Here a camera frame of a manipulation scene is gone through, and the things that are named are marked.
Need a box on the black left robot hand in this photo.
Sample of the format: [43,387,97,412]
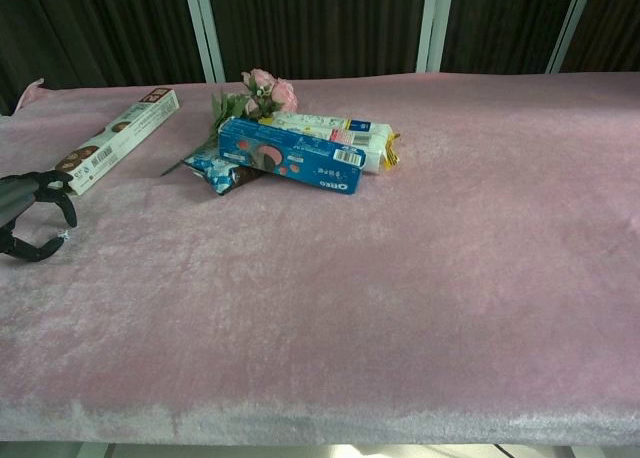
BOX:
[0,169,79,263]

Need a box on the long white cookie box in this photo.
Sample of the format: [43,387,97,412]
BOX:
[53,87,181,197]

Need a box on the blue snack wrapper packet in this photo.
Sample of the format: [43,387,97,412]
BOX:
[182,147,266,195]

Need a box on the pink artificial flower bouquet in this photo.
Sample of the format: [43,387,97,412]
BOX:
[160,68,299,177]

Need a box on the blue Oreo box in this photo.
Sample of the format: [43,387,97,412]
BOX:
[217,117,368,196]

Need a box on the pink plush table cloth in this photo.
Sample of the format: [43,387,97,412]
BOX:
[0,71,640,447]

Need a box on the white cylindrical snack package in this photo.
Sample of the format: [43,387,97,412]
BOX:
[258,110,402,174]

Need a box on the dark pleated curtain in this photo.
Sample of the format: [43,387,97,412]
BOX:
[0,0,640,115]

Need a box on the white metal frame post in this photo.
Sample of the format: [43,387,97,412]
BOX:
[415,0,454,74]
[181,0,226,84]
[544,0,597,75]

